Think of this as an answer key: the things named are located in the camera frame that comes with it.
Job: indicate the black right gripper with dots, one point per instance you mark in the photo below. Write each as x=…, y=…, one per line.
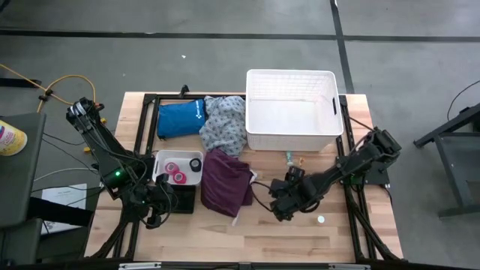
x=290, y=195

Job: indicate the black bandage roll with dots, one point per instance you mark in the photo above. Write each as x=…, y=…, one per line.
x=191, y=165

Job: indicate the large white perforated basket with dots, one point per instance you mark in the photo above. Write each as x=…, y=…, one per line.
x=292, y=112

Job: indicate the red bandage roll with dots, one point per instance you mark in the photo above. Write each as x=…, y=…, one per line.
x=183, y=180

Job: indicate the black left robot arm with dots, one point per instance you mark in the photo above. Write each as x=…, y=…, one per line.
x=101, y=146

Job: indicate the dark grey cart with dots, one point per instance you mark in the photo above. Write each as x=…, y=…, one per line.
x=18, y=180

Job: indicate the grey patterned hospital gown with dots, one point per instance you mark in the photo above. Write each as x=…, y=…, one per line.
x=225, y=123

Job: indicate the white paper sheet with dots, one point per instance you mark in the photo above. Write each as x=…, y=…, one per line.
x=63, y=195

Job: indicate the yellow labelled canister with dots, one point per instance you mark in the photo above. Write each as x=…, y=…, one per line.
x=11, y=138

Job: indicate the black metal stand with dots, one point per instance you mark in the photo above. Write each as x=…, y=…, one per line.
x=455, y=168

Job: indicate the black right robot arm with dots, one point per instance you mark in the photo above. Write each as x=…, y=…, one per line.
x=337, y=172

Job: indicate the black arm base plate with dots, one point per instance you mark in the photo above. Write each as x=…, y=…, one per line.
x=378, y=176

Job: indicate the black floor bar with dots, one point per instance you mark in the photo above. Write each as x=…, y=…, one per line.
x=18, y=82

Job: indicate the dark purple cloth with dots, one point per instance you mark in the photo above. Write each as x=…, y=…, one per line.
x=225, y=180

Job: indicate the blue fabric pouch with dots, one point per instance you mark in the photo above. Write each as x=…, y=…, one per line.
x=180, y=120

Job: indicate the small white plastic bin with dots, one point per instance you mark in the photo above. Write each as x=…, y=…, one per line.
x=183, y=155

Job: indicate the amber pill bottle white cap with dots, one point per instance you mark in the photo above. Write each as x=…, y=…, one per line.
x=321, y=219

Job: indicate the pink bandage roll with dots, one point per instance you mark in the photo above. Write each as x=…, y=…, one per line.
x=168, y=165

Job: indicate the silver aluminium bracket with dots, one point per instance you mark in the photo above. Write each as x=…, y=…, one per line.
x=348, y=267
x=140, y=266

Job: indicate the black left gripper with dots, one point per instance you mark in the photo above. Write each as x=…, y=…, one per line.
x=153, y=204

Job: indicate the black aluminium table frame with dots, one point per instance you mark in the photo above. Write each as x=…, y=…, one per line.
x=168, y=96

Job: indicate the white paper tag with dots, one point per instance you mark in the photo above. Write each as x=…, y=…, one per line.
x=235, y=221

